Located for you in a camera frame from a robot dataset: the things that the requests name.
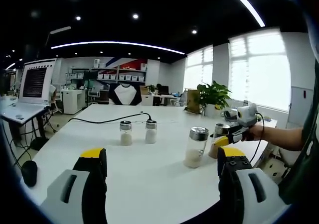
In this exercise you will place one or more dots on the white laptop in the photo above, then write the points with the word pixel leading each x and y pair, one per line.
pixel 33 80

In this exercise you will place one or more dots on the black and white shirt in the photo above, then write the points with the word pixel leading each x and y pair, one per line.
pixel 124 94

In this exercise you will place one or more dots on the green potted plant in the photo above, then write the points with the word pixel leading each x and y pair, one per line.
pixel 214 93

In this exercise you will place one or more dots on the narrow window with blinds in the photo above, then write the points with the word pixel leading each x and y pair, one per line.
pixel 199 69

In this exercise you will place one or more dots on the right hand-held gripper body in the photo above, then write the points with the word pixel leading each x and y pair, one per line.
pixel 248 115

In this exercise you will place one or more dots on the dark green shirt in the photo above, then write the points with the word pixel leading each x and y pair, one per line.
pixel 304 171

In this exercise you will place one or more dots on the grey office chair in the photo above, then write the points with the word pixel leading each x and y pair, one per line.
pixel 54 94

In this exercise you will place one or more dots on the row of white storage bins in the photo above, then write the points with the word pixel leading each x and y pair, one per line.
pixel 124 77

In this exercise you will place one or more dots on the white storage container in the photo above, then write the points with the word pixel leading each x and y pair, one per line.
pixel 143 66

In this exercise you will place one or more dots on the tall seasoning bottle white contents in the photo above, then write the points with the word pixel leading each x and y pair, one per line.
pixel 193 159

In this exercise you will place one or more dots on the tall seasoning bottle brown contents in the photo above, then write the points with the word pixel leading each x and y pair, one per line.
pixel 213 152

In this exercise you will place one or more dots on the black computer mouse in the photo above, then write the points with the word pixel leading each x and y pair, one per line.
pixel 29 173

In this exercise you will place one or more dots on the grey headphones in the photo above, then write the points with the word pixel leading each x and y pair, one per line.
pixel 229 115

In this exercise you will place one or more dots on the long ceiling light strip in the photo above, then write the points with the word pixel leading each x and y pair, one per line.
pixel 248 5
pixel 114 42

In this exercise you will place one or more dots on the person's right hand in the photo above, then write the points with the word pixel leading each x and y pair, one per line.
pixel 260 133

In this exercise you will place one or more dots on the small seasoning bottle white contents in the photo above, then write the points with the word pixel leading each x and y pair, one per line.
pixel 151 137

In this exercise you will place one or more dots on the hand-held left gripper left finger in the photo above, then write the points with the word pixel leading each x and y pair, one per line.
pixel 93 184

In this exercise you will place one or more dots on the brown cardboard box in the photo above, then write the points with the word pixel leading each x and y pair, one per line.
pixel 193 102

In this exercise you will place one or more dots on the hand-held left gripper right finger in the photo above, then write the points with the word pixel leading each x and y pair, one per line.
pixel 230 184

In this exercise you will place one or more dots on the wide window with blinds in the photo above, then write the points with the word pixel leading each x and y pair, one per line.
pixel 261 69

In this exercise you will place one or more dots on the white cabinet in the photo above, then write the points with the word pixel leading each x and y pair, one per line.
pixel 72 102

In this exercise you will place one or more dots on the metal storage shelf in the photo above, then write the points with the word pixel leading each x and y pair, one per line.
pixel 117 73

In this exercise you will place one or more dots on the small seasoning bottle beige contents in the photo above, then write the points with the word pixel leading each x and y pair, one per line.
pixel 125 140

